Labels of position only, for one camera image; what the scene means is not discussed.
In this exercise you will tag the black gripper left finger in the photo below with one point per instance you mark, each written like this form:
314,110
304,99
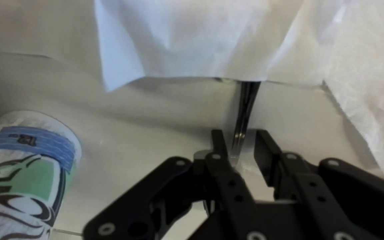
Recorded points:
148,210

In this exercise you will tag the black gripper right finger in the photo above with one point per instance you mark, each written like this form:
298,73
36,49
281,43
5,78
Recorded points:
341,201

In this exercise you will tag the metal spoon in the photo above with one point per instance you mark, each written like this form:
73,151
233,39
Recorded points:
248,94

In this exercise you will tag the patterned paper cup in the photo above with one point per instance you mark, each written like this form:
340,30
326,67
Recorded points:
37,159

